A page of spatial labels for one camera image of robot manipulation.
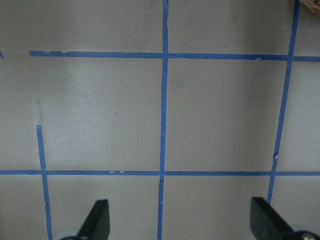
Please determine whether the woven wicker basket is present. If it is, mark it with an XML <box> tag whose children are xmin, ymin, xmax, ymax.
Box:
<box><xmin>299</xmin><ymin>0</ymin><xmax>320</xmax><ymax>15</ymax></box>

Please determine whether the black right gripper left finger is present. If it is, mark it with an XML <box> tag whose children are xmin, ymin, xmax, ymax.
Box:
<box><xmin>61</xmin><ymin>199</ymin><xmax>111</xmax><ymax>240</ymax></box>

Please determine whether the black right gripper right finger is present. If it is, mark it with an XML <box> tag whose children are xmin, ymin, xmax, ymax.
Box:
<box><xmin>250</xmin><ymin>197</ymin><xmax>320</xmax><ymax>240</ymax></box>

